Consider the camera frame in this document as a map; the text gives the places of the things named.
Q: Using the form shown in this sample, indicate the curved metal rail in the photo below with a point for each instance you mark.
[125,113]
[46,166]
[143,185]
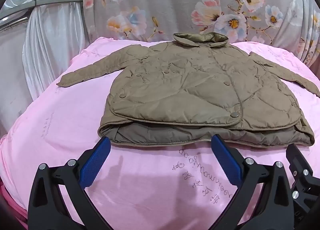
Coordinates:
[52,1]

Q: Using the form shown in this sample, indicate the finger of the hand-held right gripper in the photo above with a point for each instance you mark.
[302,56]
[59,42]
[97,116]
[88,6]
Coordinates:
[300,162]

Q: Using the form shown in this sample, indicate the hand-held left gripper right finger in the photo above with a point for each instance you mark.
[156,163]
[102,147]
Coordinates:
[225,157]

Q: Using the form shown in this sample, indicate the pink blanket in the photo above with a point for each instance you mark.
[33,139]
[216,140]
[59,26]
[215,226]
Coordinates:
[140,182]

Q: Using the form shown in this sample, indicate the grey floral cloth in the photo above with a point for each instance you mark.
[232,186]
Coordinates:
[180,2]

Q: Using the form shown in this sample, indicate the olive quilted jacket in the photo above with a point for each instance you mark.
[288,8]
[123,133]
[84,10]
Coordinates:
[190,87]

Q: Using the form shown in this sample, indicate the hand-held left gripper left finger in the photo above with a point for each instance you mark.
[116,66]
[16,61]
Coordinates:
[96,156]

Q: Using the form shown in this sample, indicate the magenta cloth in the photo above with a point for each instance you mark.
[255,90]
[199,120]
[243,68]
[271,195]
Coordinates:
[10,200]

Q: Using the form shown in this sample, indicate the white satin curtain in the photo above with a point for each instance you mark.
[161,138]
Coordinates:
[50,52]

